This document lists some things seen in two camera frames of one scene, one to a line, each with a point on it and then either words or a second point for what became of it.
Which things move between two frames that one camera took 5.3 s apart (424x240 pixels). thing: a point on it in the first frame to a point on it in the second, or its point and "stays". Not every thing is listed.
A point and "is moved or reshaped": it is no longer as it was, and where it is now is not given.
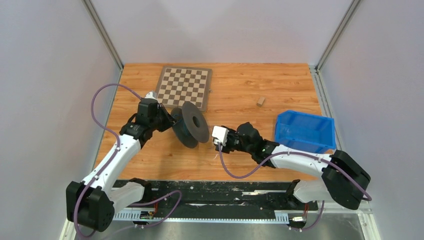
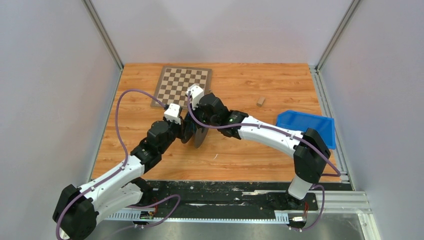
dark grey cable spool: x=191 y=127 is moved or reshaped
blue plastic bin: x=311 y=133 stays
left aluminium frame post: x=91 y=10 stays
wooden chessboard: x=177 y=85 stays
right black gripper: x=225 y=149 to x=195 y=112
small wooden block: x=260 y=101 stays
